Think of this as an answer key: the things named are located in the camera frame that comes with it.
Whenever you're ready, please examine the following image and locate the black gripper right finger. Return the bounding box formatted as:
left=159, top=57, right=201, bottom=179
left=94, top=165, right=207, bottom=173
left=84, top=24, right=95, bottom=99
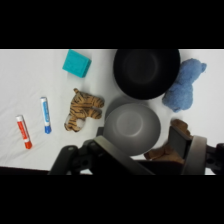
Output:
left=168, top=124, right=224, bottom=176

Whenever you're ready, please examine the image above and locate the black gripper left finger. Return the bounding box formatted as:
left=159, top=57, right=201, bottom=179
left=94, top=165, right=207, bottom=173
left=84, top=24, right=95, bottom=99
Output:
left=49, top=127, right=155, bottom=176

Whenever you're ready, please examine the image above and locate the grey bowl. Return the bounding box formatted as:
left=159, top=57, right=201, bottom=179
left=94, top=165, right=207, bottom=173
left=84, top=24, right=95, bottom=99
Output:
left=102, top=101, right=162, bottom=157

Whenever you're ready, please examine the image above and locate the black bowl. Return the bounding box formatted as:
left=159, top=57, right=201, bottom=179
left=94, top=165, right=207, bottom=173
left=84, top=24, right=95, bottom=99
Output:
left=113, top=49, right=181, bottom=101

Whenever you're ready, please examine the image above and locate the brown plush toy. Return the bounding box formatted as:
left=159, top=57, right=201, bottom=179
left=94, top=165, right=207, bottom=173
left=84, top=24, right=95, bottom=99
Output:
left=143, top=118, right=193, bottom=165

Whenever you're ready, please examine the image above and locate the blue and white marker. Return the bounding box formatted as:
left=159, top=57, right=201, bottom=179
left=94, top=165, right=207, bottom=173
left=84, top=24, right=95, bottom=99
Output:
left=40, top=96, right=53, bottom=135

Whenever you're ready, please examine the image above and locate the light blue cloth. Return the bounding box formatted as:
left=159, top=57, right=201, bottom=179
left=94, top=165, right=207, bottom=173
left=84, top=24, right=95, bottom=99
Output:
left=162, top=58, right=208, bottom=113

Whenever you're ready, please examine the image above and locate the red and white marker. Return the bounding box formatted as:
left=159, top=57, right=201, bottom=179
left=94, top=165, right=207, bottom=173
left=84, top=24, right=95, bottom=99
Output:
left=15, top=114, right=33, bottom=150

